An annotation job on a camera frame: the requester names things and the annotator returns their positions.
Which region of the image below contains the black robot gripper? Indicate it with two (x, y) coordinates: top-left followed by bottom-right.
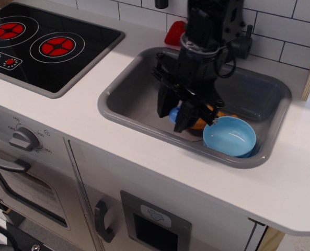
(152, 42), (225, 133)

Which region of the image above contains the blue and grey toy spoon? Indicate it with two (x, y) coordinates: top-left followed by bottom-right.
(168, 107), (180, 124)

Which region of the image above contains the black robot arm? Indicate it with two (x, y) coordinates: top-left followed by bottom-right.
(152, 1), (245, 133)

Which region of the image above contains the grey toy sink basin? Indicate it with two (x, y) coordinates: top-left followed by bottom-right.
(98, 47), (291, 168)

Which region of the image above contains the light blue plastic bowl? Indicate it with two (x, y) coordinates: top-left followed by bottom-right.
(203, 117), (257, 157)

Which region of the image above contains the orange toy chicken drumstick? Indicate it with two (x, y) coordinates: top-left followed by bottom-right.
(191, 111), (238, 130)

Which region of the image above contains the red toy strawberry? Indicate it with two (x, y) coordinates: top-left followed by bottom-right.
(164, 21), (186, 47)

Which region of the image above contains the dark grey toy faucet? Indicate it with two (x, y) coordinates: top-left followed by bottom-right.
(224, 25), (253, 63)

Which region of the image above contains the grey dispenser panel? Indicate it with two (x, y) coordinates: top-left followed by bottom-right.
(120, 190), (192, 251)

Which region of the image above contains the black toy stove top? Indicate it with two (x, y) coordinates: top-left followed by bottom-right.
(0, 3), (125, 99)

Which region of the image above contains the grey oven knob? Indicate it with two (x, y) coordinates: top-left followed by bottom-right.
(9, 127), (40, 152)

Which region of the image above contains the toy oven door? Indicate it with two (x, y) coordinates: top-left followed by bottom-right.
(0, 159), (96, 250)

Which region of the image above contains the black cable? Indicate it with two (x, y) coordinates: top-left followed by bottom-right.
(213, 44), (237, 79)

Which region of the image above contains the grey cabinet door handle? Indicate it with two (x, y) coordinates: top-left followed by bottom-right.
(94, 200), (114, 243)

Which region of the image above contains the grey oven door handle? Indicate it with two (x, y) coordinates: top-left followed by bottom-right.
(0, 157), (31, 173)

